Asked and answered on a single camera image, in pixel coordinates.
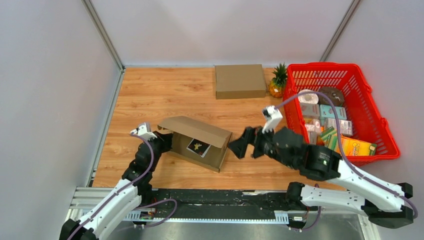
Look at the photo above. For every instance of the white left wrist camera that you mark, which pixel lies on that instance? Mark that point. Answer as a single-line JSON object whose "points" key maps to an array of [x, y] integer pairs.
{"points": [[143, 131]]}

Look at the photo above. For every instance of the grey slotted cable duct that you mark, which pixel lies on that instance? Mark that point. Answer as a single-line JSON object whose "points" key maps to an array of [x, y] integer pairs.
{"points": [[276, 218]]}

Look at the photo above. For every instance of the yellow orange snack box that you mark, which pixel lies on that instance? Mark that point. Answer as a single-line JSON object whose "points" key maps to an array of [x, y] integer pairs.
{"points": [[351, 146]]}

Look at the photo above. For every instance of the small pineapple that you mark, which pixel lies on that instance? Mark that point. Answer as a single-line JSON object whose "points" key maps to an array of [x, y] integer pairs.
{"points": [[277, 84]]}

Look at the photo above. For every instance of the black star packet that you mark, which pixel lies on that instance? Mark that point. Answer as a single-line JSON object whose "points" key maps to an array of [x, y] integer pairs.
{"points": [[198, 147]]}

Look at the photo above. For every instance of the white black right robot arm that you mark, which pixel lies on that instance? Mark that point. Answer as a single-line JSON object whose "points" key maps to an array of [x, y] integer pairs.
{"points": [[384, 204]]}

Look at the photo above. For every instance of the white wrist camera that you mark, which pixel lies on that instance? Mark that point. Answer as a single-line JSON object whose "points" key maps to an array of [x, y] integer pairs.
{"points": [[143, 131], [272, 116]]}

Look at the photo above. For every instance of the pink grey small carton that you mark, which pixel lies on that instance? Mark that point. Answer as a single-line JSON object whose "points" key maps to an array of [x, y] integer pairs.
{"points": [[309, 110]]}

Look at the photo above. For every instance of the brown cardboard box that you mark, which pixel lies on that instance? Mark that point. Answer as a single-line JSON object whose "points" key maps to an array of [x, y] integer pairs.
{"points": [[239, 81]]}

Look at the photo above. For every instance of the teal small carton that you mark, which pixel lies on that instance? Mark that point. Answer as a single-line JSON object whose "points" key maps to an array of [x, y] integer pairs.
{"points": [[326, 111]]}

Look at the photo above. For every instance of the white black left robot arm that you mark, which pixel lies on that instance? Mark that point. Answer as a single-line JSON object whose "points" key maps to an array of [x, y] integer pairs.
{"points": [[130, 192]]}

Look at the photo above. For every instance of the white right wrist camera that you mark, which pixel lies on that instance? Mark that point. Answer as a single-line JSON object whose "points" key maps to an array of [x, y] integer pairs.
{"points": [[272, 116]]}

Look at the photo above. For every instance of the brown chocolate donut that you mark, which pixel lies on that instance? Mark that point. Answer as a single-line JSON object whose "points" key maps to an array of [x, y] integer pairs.
{"points": [[335, 95]]}

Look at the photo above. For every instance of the green striped box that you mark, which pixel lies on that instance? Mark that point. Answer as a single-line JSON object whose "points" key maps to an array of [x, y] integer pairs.
{"points": [[325, 135]]}

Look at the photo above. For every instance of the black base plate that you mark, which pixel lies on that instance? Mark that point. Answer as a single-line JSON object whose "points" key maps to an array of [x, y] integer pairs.
{"points": [[207, 203]]}

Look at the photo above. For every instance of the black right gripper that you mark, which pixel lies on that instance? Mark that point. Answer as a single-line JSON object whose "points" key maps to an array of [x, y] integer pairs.
{"points": [[238, 145]]}

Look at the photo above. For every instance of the grey patterned carton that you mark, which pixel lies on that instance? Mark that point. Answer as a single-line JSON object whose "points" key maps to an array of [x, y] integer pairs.
{"points": [[346, 127]]}

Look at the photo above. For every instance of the red plastic basket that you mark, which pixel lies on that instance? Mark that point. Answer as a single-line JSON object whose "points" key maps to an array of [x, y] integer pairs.
{"points": [[367, 123]]}

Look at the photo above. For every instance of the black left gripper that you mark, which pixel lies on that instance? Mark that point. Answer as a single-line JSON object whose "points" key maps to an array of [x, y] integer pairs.
{"points": [[166, 140]]}

